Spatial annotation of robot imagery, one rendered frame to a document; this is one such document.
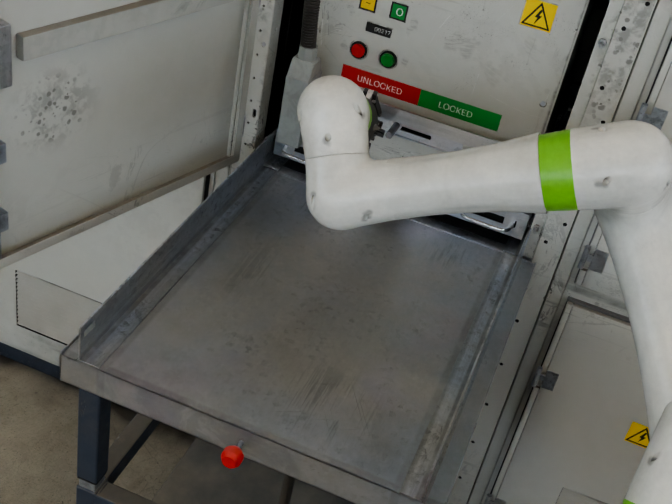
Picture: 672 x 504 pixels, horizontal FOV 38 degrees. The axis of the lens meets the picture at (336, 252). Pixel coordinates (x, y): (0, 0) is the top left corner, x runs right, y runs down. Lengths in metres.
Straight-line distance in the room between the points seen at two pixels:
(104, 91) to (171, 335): 0.44
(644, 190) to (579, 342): 0.66
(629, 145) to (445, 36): 0.55
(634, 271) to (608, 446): 0.70
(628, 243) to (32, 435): 1.60
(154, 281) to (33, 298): 0.92
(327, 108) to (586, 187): 0.39
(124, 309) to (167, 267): 0.14
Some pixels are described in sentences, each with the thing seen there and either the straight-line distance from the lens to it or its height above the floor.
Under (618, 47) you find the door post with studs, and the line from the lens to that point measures 1.75.
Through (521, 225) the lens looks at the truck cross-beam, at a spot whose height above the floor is 0.90.
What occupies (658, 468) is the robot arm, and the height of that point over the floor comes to 1.05.
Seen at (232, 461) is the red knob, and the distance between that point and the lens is 1.45.
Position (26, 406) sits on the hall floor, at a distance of 2.67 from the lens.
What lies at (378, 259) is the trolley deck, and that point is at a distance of 1.84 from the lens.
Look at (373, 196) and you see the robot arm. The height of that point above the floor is 1.14.
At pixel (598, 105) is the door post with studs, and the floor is 1.20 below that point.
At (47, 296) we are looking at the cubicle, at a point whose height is 0.28.
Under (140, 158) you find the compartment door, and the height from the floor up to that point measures 0.92.
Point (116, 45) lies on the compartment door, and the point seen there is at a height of 1.17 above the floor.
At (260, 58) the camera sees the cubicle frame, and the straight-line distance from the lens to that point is 1.94.
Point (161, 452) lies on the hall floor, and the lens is 2.56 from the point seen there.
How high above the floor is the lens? 1.91
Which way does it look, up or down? 36 degrees down
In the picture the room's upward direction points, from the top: 12 degrees clockwise
